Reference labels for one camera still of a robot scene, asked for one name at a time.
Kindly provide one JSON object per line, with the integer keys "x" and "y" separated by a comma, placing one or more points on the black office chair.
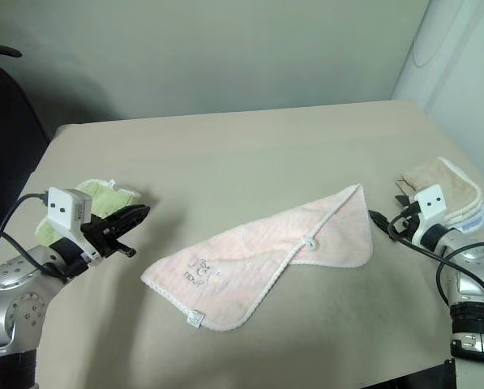
{"x": 6, "y": 133}

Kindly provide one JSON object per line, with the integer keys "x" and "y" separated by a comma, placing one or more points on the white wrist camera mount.
{"x": 431, "y": 202}
{"x": 65, "y": 208}

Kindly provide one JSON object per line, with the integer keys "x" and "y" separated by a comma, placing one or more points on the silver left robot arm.
{"x": 16, "y": 308}

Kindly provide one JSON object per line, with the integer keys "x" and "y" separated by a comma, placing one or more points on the folded green towel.
{"x": 104, "y": 198}

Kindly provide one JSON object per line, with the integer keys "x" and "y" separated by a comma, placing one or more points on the folded beige towel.
{"x": 454, "y": 184}

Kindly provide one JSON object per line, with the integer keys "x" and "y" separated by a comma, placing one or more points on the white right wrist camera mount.
{"x": 431, "y": 202}

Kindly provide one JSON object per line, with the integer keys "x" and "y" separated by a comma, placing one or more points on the pink towel with white trim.
{"x": 274, "y": 259}

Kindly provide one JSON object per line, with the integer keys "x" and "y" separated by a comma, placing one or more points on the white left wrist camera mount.
{"x": 65, "y": 208}

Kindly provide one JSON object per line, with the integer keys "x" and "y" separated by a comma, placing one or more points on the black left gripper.
{"x": 97, "y": 236}

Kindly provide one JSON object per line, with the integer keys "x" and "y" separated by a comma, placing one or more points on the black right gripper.
{"x": 408, "y": 221}

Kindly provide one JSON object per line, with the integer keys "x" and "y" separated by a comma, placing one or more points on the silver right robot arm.
{"x": 470, "y": 279}

